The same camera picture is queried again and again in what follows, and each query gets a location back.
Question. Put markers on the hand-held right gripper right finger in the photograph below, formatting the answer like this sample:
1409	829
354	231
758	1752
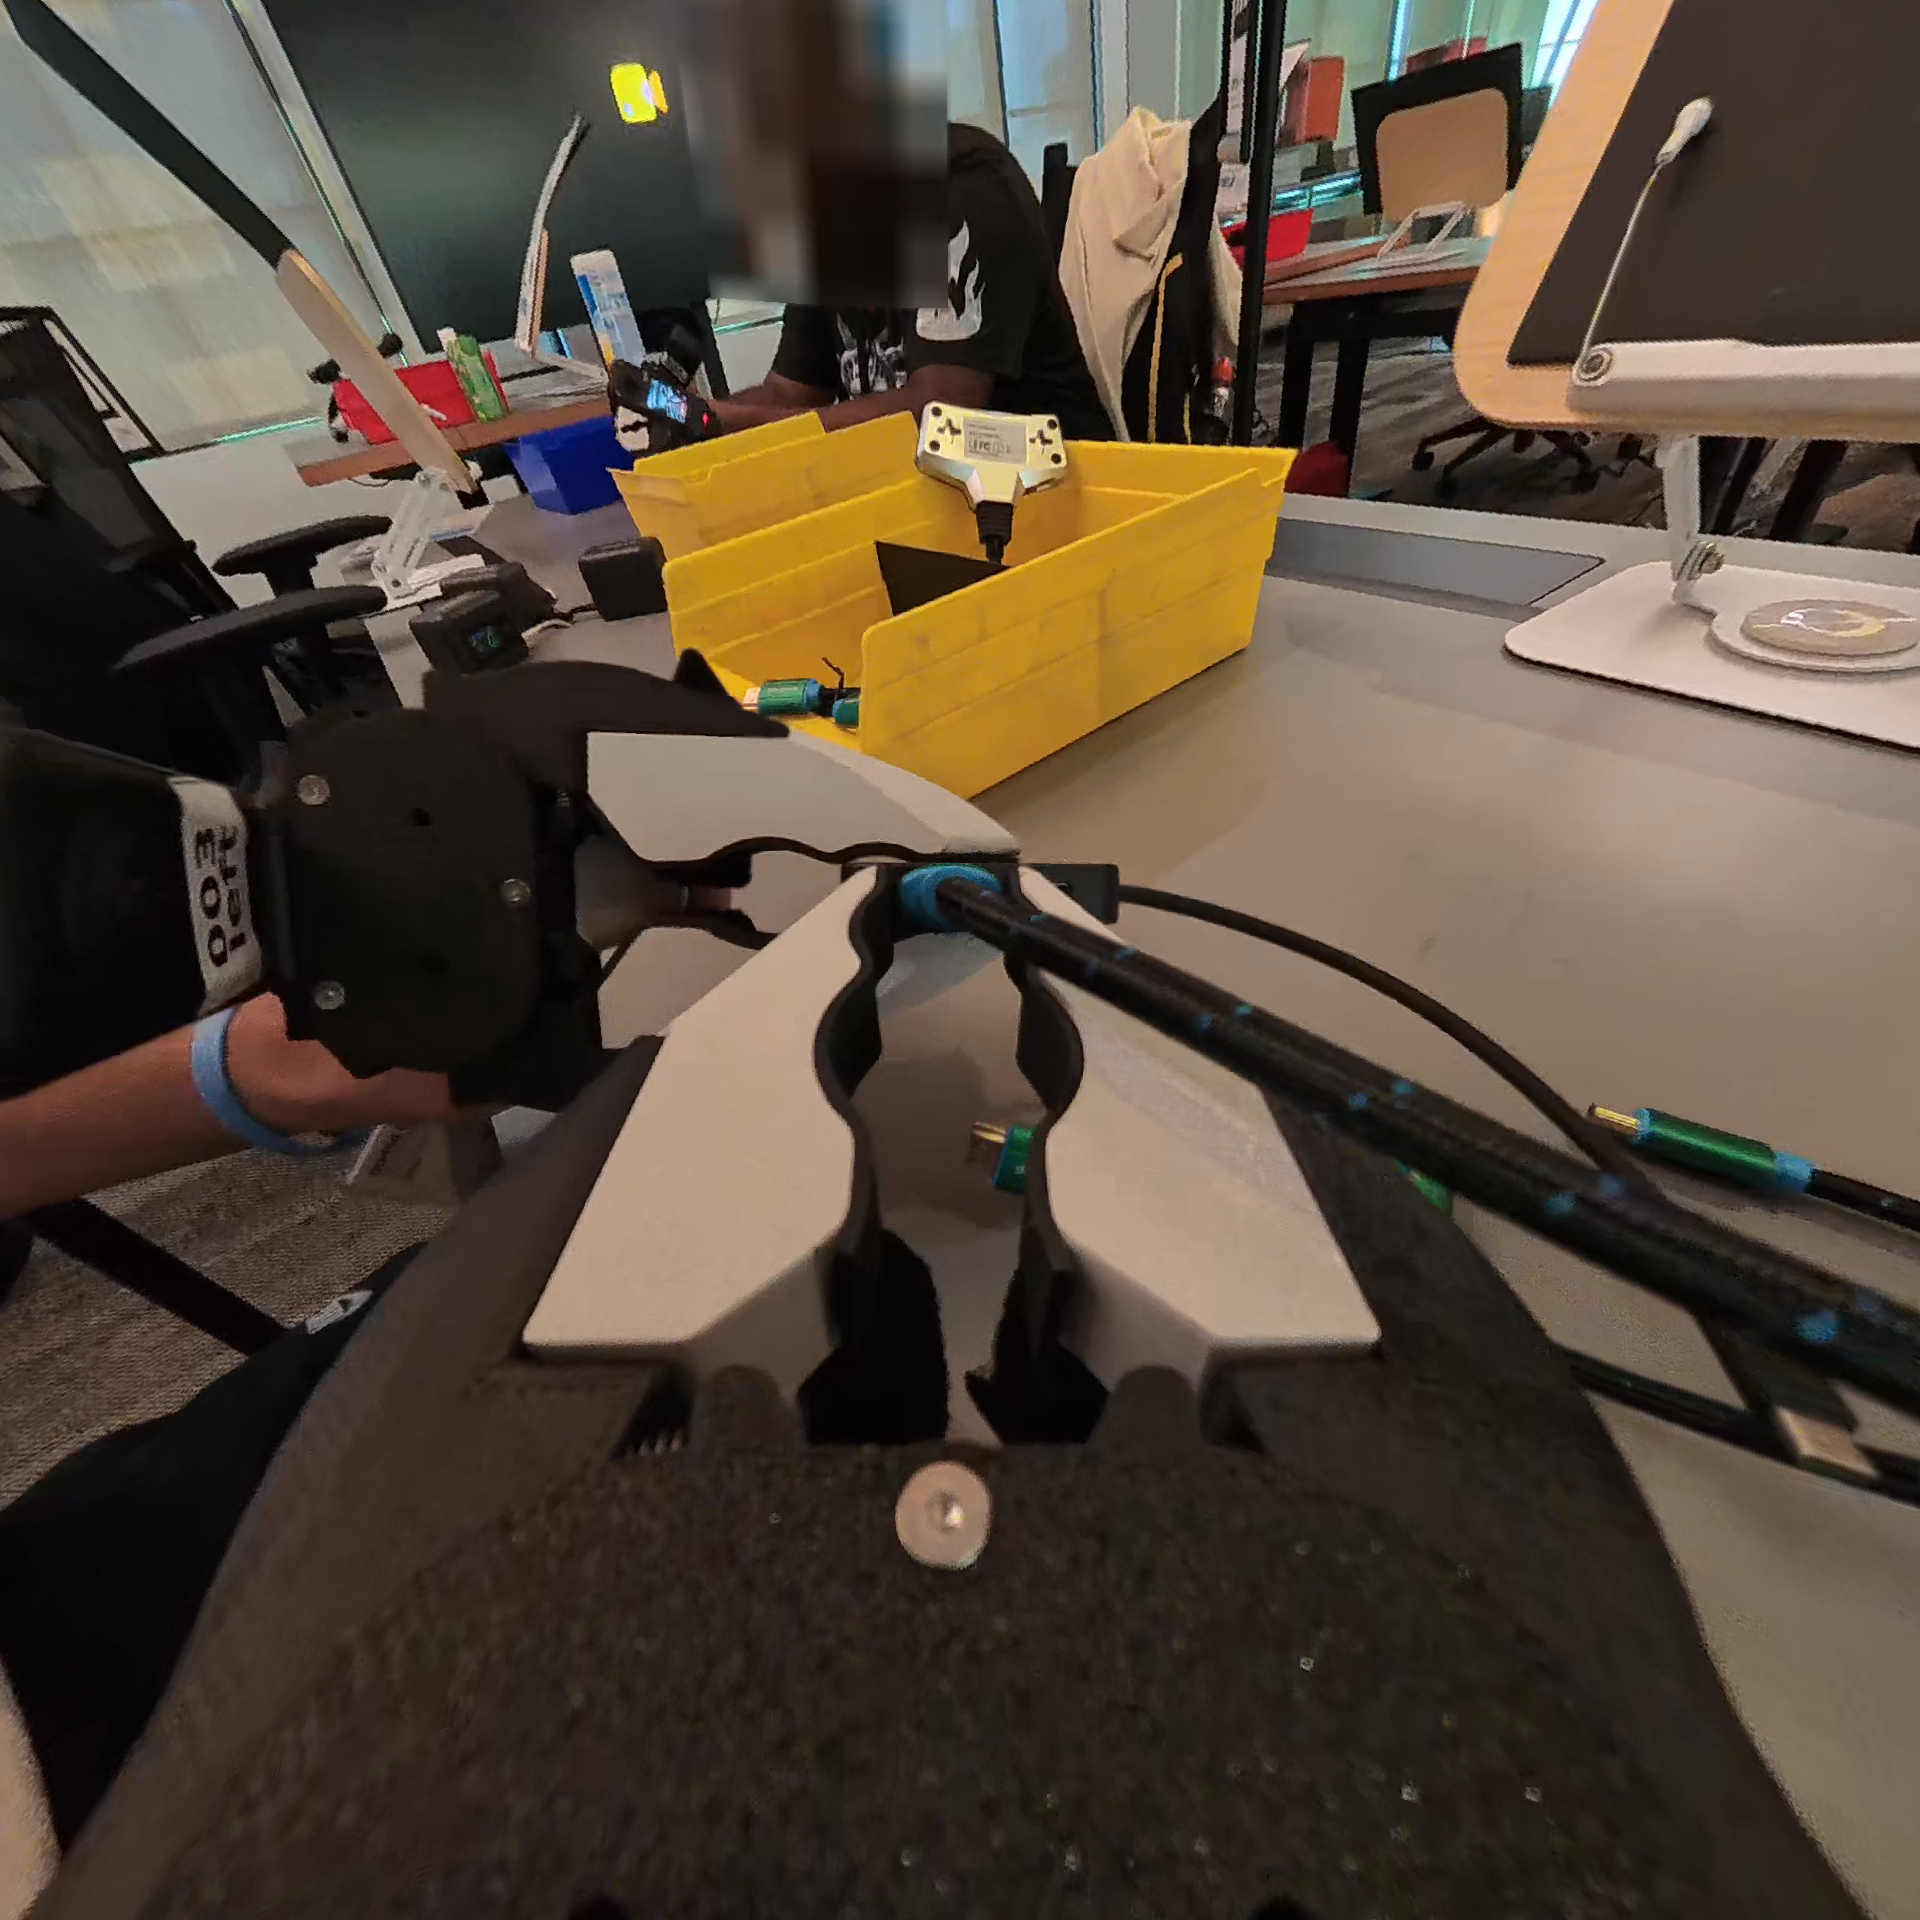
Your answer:
1201	1230

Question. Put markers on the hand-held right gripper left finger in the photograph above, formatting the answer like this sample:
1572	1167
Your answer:
721	1171

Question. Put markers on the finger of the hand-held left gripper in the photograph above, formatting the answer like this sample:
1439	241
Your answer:
781	789
622	908

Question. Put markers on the yellow divided storage bin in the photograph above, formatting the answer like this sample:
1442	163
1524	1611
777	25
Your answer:
1051	661

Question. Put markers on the person's left forearm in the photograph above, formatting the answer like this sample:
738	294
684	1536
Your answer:
91	1140

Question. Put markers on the grey desk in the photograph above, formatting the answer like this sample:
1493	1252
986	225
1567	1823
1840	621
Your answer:
1350	780

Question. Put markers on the person's left hand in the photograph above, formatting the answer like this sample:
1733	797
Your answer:
301	1073

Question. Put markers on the black charger with display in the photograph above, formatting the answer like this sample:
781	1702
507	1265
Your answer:
464	630

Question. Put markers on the black power adapter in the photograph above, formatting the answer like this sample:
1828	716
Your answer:
622	578

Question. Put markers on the blue wristband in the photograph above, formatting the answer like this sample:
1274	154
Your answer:
215	1080

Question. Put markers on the small blue bin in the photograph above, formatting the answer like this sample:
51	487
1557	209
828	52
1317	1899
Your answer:
563	472

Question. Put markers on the black office chair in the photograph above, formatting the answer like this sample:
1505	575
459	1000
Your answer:
91	570

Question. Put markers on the red bin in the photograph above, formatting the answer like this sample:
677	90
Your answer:
391	402

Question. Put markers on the wooden book stand white base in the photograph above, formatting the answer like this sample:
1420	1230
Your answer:
374	374
1441	151

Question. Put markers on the cream hooded jacket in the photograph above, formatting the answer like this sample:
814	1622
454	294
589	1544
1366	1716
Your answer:
1119	241

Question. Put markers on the person's dark clothing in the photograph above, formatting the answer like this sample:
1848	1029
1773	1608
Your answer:
151	1575

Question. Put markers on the yellow sticker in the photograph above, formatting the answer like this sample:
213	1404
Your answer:
638	93

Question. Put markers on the large black screen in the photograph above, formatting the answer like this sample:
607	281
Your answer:
451	151

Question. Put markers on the black pole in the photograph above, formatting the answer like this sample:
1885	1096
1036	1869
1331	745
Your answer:
1262	181

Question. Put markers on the black board on stand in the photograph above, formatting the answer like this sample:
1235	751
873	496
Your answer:
1770	181

